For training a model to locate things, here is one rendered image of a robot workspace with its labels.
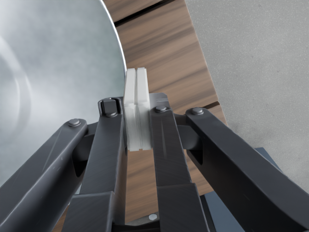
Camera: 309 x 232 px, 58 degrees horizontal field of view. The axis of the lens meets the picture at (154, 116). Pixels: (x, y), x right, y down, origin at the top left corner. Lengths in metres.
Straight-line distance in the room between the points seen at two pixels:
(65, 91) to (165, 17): 0.10
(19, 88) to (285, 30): 0.54
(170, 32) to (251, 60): 0.43
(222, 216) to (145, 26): 0.42
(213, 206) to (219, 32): 0.35
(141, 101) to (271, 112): 0.57
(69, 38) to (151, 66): 0.07
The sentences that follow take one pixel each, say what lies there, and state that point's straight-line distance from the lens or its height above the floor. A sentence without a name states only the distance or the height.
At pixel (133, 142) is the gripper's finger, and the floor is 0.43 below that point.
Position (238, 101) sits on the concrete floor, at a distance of 0.66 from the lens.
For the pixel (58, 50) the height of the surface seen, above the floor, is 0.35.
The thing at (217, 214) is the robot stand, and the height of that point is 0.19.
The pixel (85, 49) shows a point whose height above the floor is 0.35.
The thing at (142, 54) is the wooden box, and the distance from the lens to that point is 0.23.
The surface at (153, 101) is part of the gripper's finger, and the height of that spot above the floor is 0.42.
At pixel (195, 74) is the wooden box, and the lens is 0.24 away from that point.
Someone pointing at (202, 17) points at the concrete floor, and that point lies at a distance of 0.59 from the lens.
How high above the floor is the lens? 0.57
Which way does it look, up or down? 64 degrees down
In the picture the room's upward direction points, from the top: 171 degrees clockwise
